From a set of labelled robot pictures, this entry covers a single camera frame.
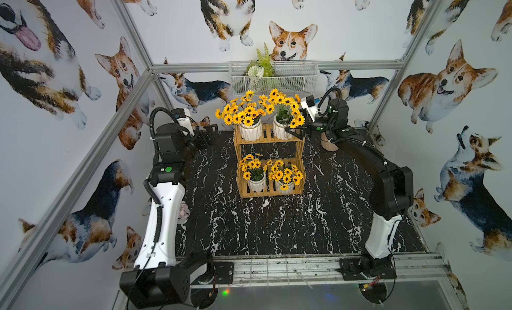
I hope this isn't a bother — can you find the sunflower pot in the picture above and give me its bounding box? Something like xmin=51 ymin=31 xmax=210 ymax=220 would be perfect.
xmin=267 ymin=89 xmax=305 ymax=140
xmin=238 ymin=154 xmax=267 ymax=193
xmin=215 ymin=90 xmax=270 ymax=142
xmin=265 ymin=159 xmax=305 ymax=195

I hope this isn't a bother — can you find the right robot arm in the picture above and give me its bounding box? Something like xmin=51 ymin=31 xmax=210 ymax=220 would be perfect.
xmin=299 ymin=95 xmax=413 ymax=277

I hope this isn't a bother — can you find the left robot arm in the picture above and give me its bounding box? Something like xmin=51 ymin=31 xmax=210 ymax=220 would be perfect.
xmin=119 ymin=107 xmax=217 ymax=309

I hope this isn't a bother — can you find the wooden two-tier plant shelf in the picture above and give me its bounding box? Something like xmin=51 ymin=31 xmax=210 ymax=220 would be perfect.
xmin=233 ymin=124 xmax=306 ymax=199

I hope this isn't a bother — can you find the pink hydrangea flower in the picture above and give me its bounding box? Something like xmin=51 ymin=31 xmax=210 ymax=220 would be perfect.
xmin=177 ymin=202 xmax=190 ymax=225

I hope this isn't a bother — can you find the green fern white flower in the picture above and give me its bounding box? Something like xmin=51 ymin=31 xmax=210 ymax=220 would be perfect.
xmin=245 ymin=43 xmax=275 ymax=79

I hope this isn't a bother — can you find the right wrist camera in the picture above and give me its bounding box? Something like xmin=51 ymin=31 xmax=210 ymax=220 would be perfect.
xmin=301 ymin=95 xmax=318 ymax=122

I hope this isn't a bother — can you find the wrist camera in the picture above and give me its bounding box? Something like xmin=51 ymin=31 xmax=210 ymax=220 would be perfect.
xmin=301 ymin=95 xmax=318 ymax=122
xmin=171 ymin=108 xmax=195 ymax=137

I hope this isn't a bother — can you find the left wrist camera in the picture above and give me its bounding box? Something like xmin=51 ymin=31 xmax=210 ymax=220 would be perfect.
xmin=171 ymin=108 xmax=195 ymax=137

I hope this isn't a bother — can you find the white wire mesh basket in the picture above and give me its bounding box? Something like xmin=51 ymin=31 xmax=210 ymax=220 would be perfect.
xmin=229 ymin=61 xmax=319 ymax=95

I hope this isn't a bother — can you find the aluminium front rail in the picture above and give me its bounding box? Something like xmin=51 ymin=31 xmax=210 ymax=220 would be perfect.
xmin=119 ymin=251 xmax=451 ymax=291

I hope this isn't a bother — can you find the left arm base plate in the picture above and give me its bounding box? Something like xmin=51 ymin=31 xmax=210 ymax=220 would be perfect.
xmin=209 ymin=261 xmax=235 ymax=285

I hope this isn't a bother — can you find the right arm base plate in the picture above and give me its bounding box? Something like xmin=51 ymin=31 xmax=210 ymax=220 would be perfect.
xmin=337 ymin=255 xmax=396 ymax=281

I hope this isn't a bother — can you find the aluminium cage frame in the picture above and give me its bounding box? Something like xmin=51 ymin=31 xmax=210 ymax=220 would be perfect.
xmin=0 ymin=0 xmax=449 ymax=307

